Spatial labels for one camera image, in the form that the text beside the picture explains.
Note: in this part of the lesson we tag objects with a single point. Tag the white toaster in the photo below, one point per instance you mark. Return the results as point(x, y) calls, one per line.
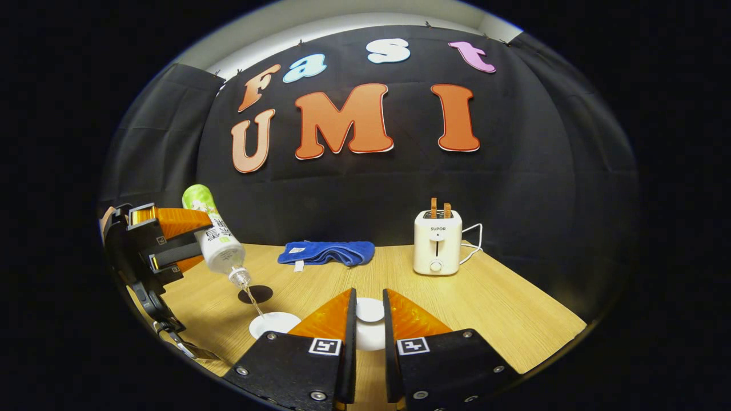
point(437, 245)

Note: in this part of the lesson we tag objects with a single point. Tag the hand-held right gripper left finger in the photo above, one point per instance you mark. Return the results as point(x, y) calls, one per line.
point(349, 354)

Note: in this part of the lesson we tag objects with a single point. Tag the black backdrop cloth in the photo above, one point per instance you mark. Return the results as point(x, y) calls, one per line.
point(371, 194)

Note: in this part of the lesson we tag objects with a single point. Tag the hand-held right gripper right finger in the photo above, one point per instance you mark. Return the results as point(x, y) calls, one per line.
point(389, 354)

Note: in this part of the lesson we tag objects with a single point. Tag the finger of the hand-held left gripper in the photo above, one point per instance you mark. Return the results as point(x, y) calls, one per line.
point(177, 257)
point(177, 220)

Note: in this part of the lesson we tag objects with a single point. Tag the blue folded towel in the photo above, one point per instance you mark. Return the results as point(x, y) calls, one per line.
point(331, 251)

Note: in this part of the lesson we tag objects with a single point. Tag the clear water bottle green label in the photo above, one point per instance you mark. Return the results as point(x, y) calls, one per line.
point(220, 245)

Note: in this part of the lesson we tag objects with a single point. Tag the dark round coaster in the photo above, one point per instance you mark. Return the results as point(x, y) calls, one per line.
point(261, 294)

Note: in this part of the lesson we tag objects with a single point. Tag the white teacup lid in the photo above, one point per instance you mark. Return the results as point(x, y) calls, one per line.
point(370, 311)

